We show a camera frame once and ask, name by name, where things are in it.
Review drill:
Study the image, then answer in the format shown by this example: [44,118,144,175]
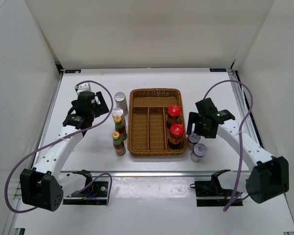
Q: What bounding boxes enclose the white-lid spice jar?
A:
[190,143,207,162]
[187,133,201,149]

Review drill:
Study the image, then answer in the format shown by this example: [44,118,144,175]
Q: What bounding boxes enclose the red-lid sauce jar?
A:
[167,105,182,128]
[168,124,185,149]

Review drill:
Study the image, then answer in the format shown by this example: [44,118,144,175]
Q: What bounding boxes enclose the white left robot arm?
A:
[20,91,109,212]

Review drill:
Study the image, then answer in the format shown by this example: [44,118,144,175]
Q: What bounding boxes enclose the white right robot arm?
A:
[187,98,289,204]

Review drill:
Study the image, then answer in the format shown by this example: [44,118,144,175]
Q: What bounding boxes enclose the near silver-lid salt shaker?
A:
[112,107,124,119]

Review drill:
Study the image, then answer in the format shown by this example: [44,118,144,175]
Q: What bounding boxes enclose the silver-lid salt shaker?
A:
[112,107,124,119]
[114,92,128,116]

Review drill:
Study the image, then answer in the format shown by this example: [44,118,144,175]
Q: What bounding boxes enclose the far silver-lid salt shaker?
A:
[114,92,128,116]

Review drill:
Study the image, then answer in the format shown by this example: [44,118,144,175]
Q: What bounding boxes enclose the far green-label sauce bottle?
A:
[114,115,127,140]

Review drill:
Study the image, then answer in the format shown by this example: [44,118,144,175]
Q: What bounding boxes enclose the green-label sauce bottle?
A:
[114,115,127,140]
[112,131,126,155]

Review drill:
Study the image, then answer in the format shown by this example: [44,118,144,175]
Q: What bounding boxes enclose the near green-label sauce bottle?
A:
[112,131,126,155]

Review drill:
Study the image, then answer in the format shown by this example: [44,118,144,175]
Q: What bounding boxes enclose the brown wicker basket tray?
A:
[127,88,187,157]

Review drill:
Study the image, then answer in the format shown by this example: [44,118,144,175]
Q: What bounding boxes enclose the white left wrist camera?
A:
[74,83,91,95]

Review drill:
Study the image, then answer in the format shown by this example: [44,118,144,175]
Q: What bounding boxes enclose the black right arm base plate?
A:
[190,181,232,207]

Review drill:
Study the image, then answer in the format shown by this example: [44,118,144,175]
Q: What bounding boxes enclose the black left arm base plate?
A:
[62,173,112,206]

